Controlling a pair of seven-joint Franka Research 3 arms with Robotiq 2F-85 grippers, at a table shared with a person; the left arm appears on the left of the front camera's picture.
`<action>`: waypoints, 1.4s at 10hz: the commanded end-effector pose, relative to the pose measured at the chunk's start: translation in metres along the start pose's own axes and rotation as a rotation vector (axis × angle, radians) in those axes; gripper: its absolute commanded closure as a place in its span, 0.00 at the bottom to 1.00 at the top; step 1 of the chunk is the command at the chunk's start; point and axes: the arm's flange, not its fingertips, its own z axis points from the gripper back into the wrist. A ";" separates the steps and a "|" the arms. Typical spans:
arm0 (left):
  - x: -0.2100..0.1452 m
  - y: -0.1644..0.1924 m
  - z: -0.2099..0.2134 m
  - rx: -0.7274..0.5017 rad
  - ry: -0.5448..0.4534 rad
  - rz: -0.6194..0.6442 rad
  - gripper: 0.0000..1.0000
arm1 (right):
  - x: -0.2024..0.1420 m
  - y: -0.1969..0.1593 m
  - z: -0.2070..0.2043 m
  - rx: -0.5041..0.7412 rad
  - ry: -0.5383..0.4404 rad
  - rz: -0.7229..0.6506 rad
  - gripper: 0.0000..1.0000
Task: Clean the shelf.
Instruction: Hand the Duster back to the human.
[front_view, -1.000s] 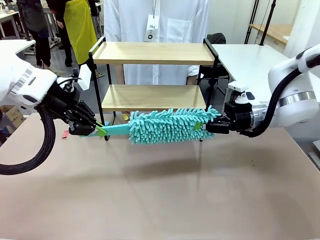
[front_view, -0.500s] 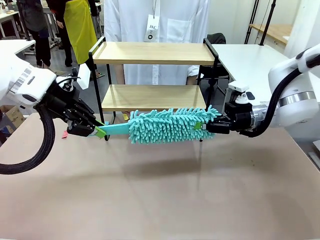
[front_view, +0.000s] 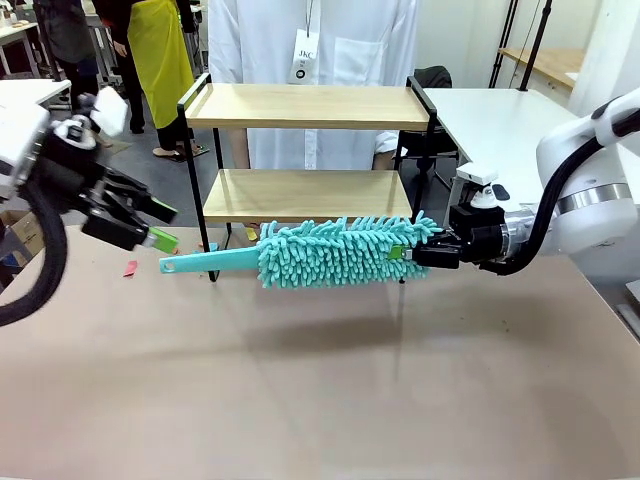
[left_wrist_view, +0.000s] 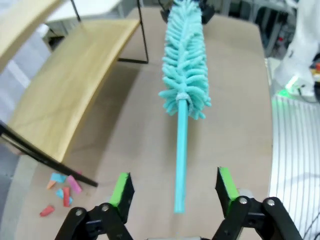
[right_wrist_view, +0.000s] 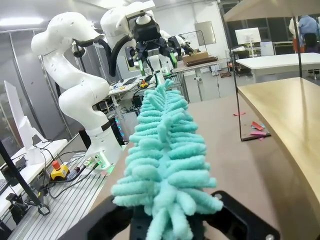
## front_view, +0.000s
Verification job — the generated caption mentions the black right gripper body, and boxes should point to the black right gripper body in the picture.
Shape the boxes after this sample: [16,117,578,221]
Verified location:
[446,203,509,276]

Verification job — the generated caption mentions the black pole stand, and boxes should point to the black pole stand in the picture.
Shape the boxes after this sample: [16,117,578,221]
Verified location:
[518,0,554,92]

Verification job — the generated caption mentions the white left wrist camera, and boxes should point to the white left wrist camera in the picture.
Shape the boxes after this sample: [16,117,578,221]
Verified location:
[74,87,129,139]

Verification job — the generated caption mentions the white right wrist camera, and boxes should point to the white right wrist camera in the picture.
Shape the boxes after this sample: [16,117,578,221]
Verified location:
[455,167,512,209]

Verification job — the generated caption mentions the white desk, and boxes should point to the white desk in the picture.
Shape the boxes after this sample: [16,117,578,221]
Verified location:
[0,78,73,109]

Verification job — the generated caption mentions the light wooden table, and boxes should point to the light wooden table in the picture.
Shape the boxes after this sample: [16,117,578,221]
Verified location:
[498,47,587,91]

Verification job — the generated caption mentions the person's right forearm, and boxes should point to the person's right forearm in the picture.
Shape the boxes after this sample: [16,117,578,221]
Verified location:
[231,128,250,170]

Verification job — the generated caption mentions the black tripod stand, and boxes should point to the black tripod stand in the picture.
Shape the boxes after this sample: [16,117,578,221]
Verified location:
[489,0,520,90]

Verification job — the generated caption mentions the brown cardboard box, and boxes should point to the brown cardboard box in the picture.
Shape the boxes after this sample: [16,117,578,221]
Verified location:
[0,209,44,272]

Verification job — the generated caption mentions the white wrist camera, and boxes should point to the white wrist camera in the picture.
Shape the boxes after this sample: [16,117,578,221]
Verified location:
[455,167,512,209]
[74,87,129,139]

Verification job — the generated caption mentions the black left arm cable sleeve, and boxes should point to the black left arm cable sleeve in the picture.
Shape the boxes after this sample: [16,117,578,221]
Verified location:
[0,182,69,329]

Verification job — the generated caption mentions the white folding table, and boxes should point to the white folding table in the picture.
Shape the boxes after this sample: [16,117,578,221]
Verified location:
[422,87,640,174]

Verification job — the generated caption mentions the black arm cable sleeve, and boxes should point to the black arm cable sleeve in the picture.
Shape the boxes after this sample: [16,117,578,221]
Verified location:
[478,133,602,277]
[0,182,69,329]

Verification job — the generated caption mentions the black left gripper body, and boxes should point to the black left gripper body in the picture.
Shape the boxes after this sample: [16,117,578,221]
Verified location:
[29,124,152,252]

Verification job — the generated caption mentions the person in dark clothes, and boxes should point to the person in dark clothes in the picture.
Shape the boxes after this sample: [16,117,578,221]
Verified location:
[32,0,115,150]

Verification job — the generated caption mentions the black backpack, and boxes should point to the black backpack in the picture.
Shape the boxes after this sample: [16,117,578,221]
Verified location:
[414,65,454,92]

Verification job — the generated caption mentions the person in yellow apron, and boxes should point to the person in yellow apron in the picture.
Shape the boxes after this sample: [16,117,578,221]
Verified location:
[92,0,207,162]

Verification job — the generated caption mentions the white name badge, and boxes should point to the white name badge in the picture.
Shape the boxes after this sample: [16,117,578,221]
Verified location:
[287,28,320,84]

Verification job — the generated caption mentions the two-tier wooden black-frame shelf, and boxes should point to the two-tier wooden black-frame shelf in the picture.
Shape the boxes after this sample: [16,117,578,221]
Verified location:
[177,72,441,285]

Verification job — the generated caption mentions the black lanyard cord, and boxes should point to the black lanyard cord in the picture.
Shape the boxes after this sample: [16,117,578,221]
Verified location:
[303,0,321,39]

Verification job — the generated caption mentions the black right arm cable sleeve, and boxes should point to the black right arm cable sleeve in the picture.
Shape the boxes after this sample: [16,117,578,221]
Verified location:
[478,133,602,277]

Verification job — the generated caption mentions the teal microfibre duster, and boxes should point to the teal microfibre duster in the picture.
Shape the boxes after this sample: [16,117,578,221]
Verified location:
[159,214,445,291]

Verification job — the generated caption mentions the person in white shirt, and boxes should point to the person in white shirt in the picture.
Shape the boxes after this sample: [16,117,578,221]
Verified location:
[207,0,421,171]

